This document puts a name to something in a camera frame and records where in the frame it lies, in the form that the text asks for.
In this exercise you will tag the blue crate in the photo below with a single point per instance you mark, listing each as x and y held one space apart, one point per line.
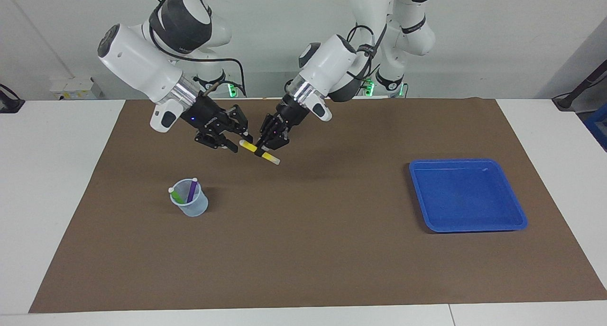
598 126

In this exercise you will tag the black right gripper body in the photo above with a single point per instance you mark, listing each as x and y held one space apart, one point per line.
208 119

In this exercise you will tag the purple pen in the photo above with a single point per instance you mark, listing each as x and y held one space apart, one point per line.
191 190

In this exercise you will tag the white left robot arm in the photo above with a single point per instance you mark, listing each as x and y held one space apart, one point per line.
327 65

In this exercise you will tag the translucent plastic cup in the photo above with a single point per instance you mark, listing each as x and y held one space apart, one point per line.
197 207

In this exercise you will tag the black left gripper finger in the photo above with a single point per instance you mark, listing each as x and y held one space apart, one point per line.
270 151
261 137

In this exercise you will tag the blue plastic tray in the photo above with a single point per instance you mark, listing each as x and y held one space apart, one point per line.
464 198

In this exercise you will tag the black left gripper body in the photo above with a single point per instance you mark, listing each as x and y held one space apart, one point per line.
287 115

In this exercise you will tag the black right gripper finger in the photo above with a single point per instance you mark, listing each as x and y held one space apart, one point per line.
243 121
230 145

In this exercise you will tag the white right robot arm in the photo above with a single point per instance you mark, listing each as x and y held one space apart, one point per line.
142 65

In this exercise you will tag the white wall socket box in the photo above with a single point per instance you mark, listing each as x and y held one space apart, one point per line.
71 86

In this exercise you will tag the black clamp mount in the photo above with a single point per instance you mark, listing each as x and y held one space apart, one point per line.
9 103

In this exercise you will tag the green pen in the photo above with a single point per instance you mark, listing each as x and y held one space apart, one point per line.
177 197

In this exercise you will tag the black stand pole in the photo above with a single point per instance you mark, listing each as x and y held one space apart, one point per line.
585 84

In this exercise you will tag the yellow pen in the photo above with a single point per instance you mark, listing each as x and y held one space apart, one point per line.
249 146

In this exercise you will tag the brown table mat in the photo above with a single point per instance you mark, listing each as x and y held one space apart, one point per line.
303 250

